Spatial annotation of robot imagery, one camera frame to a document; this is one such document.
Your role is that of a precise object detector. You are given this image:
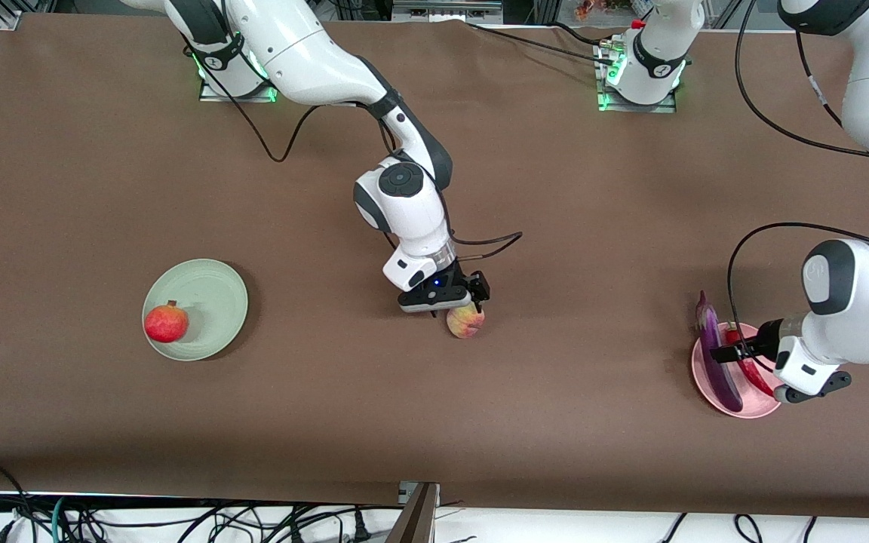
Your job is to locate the purple eggplant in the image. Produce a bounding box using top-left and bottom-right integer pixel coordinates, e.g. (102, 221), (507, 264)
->
(695, 290), (743, 412)

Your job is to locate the yellow pink peach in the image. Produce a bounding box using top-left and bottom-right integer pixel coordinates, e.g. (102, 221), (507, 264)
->
(447, 302), (485, 339)

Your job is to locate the red chili pepper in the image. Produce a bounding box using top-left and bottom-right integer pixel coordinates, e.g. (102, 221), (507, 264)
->
(725, 324), (775, 397)

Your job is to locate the red pomegranate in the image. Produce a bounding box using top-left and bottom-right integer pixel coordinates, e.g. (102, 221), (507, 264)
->
(144, 300), (189, 343)

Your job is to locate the pink round plate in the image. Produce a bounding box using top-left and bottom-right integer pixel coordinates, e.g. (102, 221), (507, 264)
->
(691, 323), (782, 418)

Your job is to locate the pale green round plate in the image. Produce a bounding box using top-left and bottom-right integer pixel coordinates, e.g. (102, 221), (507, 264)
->
(142, 259), (249, 361)

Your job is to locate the colourful small items heap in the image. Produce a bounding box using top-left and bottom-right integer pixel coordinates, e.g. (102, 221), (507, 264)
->
(574, 0), (650, 22)

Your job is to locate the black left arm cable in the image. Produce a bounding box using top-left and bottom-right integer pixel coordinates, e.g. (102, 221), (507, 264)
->
(727, 0), (869, 340)

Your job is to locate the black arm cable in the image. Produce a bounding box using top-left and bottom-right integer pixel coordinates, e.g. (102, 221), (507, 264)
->
(727, 0), (869, 340)
(178, 0), (524, 261)

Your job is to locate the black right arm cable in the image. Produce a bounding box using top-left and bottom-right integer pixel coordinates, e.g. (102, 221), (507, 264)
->
(178, 0), (524, 261)

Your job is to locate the brown wooden post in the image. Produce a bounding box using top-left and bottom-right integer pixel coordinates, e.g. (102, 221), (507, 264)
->
(388, 483), (439, 543)

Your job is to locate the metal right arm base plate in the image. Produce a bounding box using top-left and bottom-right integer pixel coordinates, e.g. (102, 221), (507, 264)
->
(199, 72), (278, 103)

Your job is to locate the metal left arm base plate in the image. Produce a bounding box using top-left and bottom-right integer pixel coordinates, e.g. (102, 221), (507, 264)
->
(595, 41), (678, 114)

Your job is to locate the black cable across table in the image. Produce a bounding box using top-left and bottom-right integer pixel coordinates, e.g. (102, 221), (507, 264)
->
(468, 23), (613, 65)

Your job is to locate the grey metal rail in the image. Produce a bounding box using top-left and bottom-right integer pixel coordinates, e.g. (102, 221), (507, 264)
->
(392, 0), (503, 23)

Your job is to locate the aluminium frame profile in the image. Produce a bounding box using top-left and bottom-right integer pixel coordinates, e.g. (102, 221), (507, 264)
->
(0, 0), (58, 31)

